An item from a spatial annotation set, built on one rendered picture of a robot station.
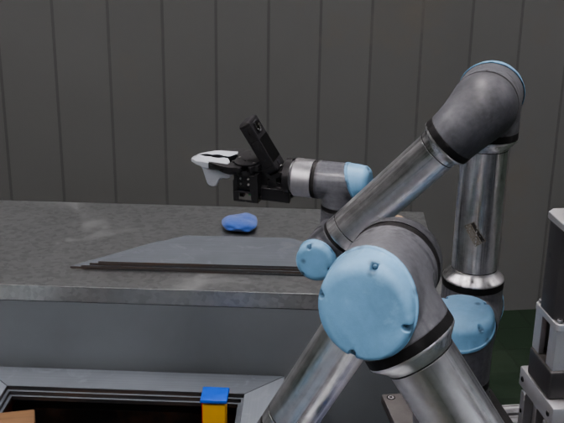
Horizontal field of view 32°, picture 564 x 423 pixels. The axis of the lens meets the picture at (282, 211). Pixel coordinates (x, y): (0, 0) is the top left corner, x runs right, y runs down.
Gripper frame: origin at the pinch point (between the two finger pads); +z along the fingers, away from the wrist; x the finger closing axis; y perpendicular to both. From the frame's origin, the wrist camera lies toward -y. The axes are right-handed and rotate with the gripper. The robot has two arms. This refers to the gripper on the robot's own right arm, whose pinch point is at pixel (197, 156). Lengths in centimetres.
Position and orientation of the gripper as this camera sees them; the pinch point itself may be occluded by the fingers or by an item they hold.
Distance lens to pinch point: 195.3
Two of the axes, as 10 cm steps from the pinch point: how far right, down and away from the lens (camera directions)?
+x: 3.1, -4.4, 8.4
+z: -9.5, -1.2, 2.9
